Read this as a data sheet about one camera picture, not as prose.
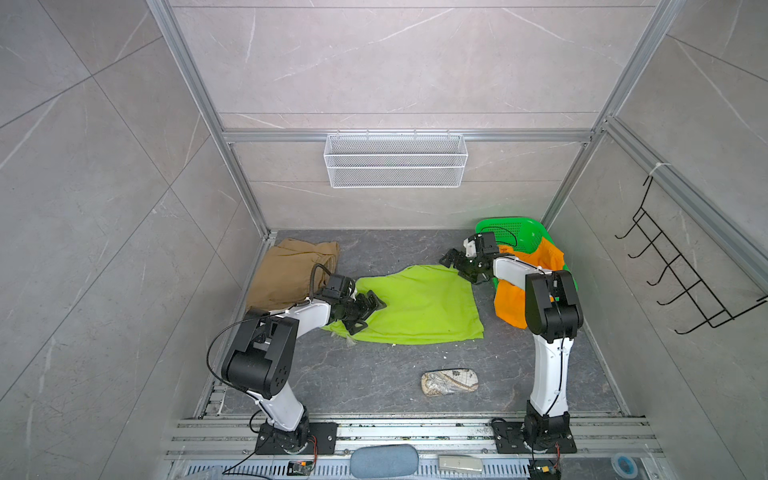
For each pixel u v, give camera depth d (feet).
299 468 2.31
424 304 3.18
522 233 3.74
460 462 2.21
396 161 3.29
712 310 1.97
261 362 1.53
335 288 2.50
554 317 1.93
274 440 2.34
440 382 2.62
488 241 2.81
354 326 2.84
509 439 2.40
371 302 2.77
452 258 3.14
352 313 2.67
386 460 2.25
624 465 2.30
